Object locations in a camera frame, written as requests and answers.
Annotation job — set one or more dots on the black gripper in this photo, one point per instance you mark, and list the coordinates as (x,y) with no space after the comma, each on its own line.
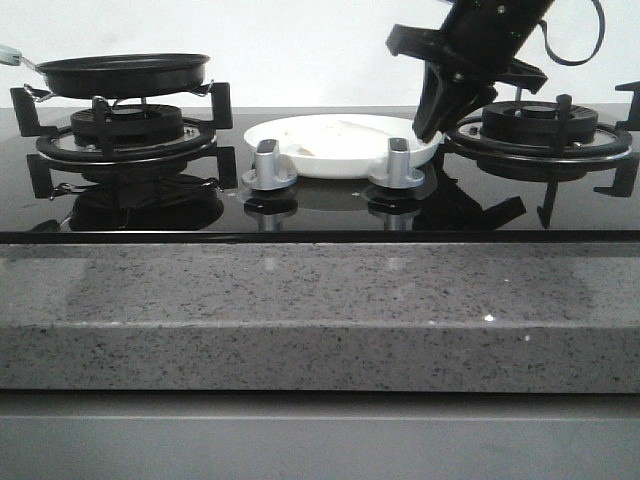
(475,47)

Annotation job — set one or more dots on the white plate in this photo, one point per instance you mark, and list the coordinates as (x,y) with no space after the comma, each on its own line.
(345,167)

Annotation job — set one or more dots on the fried egg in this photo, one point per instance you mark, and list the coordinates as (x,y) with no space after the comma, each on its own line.
(335,139)

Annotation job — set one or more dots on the black frying pan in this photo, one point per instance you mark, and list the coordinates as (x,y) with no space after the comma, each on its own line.
(124,76)

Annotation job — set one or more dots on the black right gas burner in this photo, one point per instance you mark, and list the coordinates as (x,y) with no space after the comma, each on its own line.
(536,123)

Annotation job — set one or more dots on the black gas burner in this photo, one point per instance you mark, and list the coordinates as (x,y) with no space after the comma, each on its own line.
(536,123)
(130,125)

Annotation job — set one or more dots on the silver right stove knob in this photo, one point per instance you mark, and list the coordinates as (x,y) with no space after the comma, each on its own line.
(397,173)

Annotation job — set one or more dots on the silver stove knob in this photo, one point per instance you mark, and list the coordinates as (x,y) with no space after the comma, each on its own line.
(397,173)
(269,173)

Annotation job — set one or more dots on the black right burner grate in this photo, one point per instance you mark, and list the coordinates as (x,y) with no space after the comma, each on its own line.
(610,149)

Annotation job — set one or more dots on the black burner grate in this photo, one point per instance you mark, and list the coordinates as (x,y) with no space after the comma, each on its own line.
(107,136)
(610,149)

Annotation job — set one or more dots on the silver left stove knob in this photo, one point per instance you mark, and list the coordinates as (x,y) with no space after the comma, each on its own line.
(269,173)

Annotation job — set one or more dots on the black glass cooktop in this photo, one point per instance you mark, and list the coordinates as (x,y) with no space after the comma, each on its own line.
(204,201)

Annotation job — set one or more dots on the black left gas burner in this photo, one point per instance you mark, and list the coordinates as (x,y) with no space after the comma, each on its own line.
(130,125)

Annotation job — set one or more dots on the black left burner grate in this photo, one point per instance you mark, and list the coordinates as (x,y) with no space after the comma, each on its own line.
(107,136)

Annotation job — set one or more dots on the grey cabinet front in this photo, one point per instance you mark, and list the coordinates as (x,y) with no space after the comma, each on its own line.
(66,435)

